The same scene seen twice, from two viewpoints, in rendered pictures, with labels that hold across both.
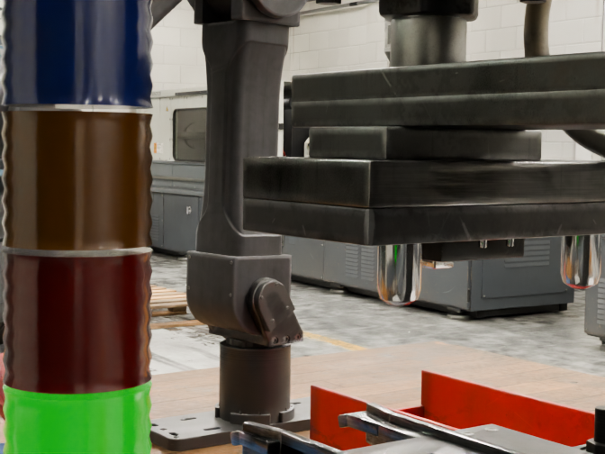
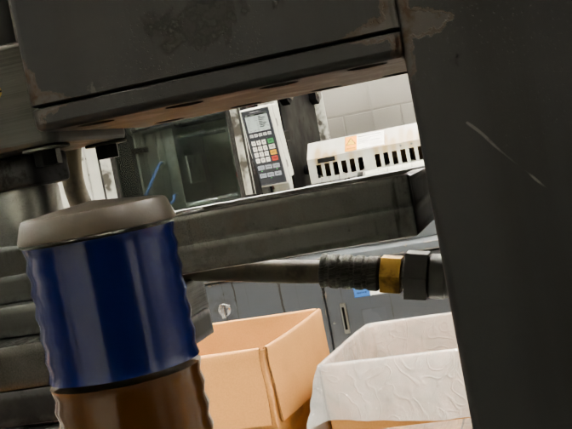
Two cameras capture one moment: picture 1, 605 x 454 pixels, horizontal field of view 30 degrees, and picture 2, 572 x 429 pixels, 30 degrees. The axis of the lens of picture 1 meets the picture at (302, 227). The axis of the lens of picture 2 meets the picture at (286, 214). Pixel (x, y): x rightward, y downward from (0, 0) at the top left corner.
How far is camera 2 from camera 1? 21 cm
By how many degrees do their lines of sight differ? 40
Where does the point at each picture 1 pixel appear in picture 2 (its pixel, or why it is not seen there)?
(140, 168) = (206, 408)
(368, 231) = not seen: hidden behind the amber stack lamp
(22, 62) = (115, 338)
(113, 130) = (200, 379)
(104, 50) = (182, 306)
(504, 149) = not seen: hidden behind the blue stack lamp
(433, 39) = (43, 207)
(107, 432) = not seen: outside the picture
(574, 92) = (256, 235)
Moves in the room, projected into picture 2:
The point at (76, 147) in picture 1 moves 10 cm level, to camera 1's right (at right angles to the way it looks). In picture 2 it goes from (185, 406) to (453, 308)
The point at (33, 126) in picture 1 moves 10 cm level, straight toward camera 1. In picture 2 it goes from (141, 398) to (545, 388)
